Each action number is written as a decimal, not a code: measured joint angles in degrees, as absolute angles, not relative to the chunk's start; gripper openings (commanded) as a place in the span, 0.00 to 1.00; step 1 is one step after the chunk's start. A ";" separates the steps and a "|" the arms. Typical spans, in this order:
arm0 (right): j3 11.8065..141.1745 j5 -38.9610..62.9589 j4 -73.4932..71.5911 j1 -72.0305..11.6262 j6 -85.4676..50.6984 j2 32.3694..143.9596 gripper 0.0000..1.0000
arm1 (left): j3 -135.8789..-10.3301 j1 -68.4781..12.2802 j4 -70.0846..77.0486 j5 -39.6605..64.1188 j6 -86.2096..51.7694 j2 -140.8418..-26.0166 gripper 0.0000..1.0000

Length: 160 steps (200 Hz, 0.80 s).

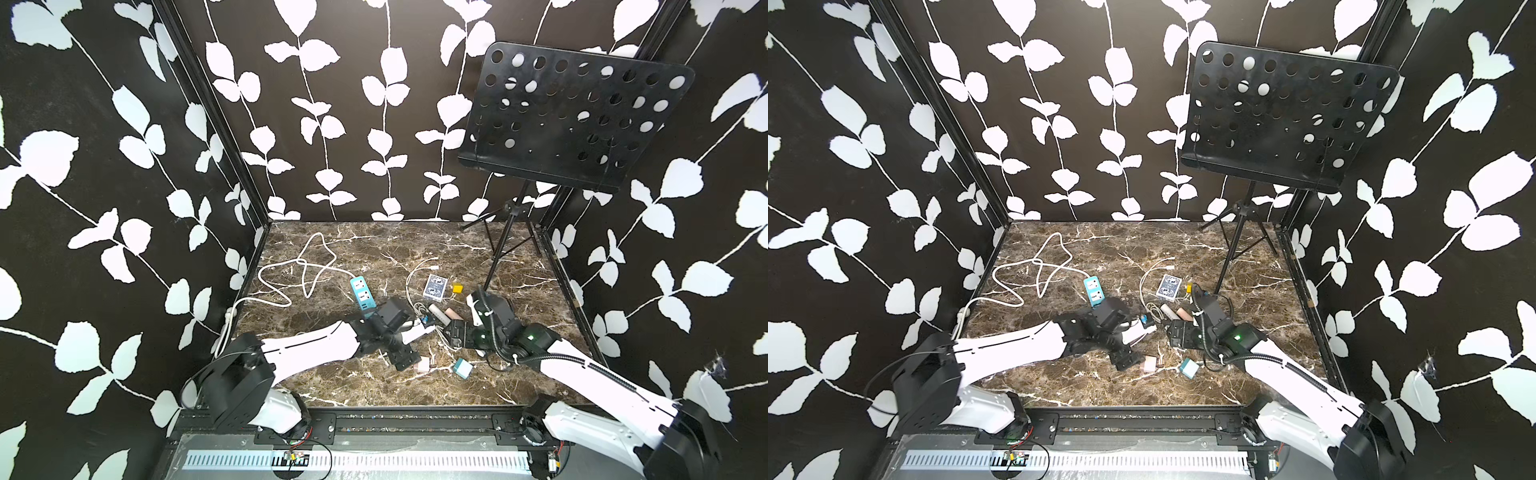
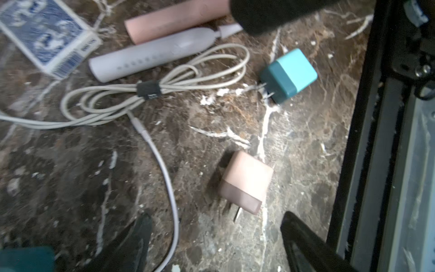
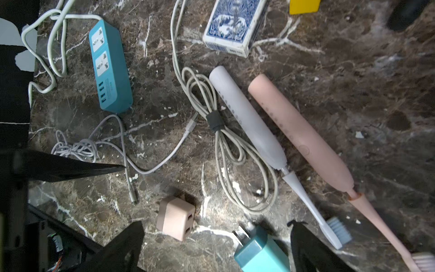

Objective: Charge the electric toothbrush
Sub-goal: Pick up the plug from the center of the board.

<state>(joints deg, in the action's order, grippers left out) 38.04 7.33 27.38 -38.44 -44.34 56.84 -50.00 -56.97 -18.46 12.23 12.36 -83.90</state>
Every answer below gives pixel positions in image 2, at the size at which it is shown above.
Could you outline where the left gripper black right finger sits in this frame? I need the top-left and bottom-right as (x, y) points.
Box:
(280, 211), (356, 272)

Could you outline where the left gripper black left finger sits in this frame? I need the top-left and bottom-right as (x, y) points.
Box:
(81, 213), (152, 272)

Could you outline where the pink wall charger cube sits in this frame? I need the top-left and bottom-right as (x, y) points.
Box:
(218, 150), (274, 221)

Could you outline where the white charging cable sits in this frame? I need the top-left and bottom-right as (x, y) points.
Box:
(0, 43), (251, 272)

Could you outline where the white electric toothbrush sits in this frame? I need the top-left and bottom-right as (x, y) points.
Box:
(89, 23), (243, 83)

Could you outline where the pink electric toothbrush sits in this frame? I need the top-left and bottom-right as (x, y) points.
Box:
(124, 0), (230, 45)

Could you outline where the teal power strip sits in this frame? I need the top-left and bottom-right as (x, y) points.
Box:
(1, 247), (55, 272)

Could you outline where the blue playing card box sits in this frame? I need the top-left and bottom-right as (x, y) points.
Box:
(1, 1), (102, 79)

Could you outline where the black front rail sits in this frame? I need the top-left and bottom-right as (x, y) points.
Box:
(327, 1), (435, 272)

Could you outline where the teal wall charger cube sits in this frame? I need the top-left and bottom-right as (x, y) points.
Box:
(259, 48), (318, 104)

